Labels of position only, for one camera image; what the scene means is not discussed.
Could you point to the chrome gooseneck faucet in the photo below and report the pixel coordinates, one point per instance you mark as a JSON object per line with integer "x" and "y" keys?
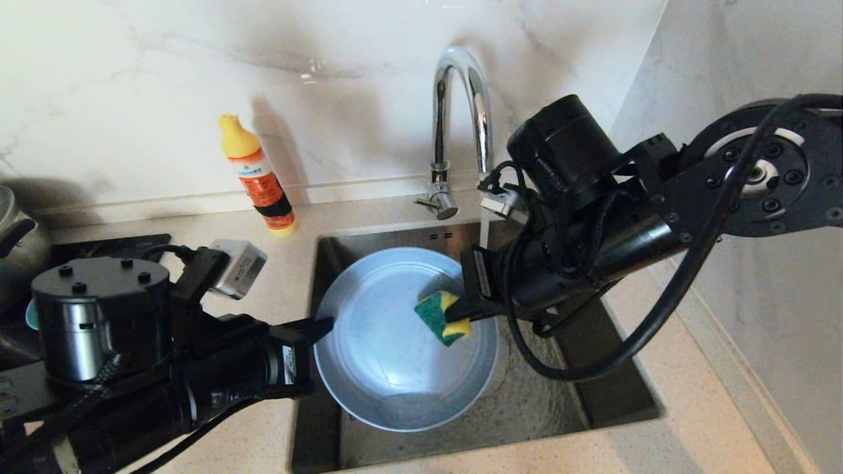
{"x": 484, "y": 112}

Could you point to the yellow green sponge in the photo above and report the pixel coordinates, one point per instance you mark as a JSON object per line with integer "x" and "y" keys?
{"x": 435, "y": 313}

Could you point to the teal plastic bowl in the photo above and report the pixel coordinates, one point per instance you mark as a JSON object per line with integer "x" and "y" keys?
{"x": 31, "y": 316}

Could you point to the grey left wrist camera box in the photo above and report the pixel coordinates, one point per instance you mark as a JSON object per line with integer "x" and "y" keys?
{"x": 240, "y": 266}

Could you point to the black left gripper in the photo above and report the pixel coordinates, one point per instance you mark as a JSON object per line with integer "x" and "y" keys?
{"x": 230, "y": 368}

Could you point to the orange dish soap bottle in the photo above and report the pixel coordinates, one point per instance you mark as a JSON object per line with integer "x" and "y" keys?
{"x": 257, "y": 171}

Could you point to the stainless steel sink basin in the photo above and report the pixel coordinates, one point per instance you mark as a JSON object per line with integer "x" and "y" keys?
{"x": 527, "y": 408}

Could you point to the steel cooking pot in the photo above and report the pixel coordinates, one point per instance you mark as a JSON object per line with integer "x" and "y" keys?
{"x": 20, "y": 250}

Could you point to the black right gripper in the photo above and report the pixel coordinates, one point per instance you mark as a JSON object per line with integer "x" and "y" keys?
{"x": 546, "y": 270}

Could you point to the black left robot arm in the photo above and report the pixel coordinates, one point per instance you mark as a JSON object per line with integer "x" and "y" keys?
{"x": 99, "y": 329}

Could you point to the black induction cooktop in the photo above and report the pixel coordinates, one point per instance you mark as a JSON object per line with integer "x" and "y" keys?
{"x": 132, "y": 243}

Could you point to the blue round plate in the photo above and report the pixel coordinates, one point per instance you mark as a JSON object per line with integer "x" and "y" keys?
{"x": 388, "y": 368}

